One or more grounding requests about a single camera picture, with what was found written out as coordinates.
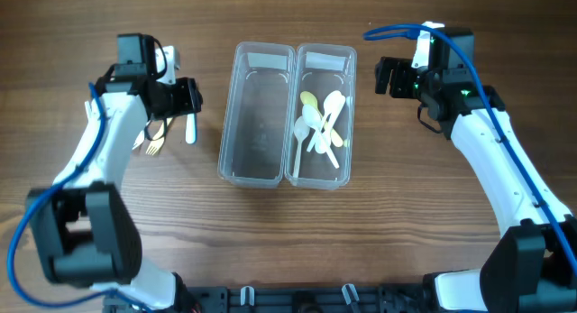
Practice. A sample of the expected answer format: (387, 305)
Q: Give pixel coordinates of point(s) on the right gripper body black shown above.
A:
(407, 82)

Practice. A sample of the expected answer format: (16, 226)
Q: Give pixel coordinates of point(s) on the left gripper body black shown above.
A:
(177, 98)

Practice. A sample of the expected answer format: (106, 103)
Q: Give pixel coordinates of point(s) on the light blue plastic fork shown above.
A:
(191, 129)

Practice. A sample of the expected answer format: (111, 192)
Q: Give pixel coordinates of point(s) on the white wide-handle spoon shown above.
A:
(333, 106)

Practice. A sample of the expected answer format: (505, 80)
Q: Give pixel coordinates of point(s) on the white plastic spoon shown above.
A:
(314, 121)
(332, 106)

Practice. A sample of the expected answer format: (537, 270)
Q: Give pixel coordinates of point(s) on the yellow plastic spoon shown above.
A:
(307, 98)

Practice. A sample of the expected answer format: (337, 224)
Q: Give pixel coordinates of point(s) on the white slim spoon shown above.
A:
(301, 131)

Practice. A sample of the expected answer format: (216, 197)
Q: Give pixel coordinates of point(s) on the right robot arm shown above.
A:
(533, 266)

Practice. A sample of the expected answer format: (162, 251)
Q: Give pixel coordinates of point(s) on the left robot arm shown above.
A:
(83, 232)

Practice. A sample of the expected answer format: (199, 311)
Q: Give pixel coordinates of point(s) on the clear plastic container left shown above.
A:
(253, 139)

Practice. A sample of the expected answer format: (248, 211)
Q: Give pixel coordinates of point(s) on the clear plastic container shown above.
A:
(322, 69)
(253, 139)

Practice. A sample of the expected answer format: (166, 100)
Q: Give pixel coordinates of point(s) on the clear plastic container right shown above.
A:
(322, 69)

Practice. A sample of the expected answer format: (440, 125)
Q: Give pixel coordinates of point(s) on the white fork far left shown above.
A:
(88, 108)

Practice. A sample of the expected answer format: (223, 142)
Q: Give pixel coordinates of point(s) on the white fork angled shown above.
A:
(139, 140)

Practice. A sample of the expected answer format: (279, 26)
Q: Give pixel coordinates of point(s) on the yellow plastic fork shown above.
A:
(159, 138)

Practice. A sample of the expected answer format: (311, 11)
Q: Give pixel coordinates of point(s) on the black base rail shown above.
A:
(348, 298)

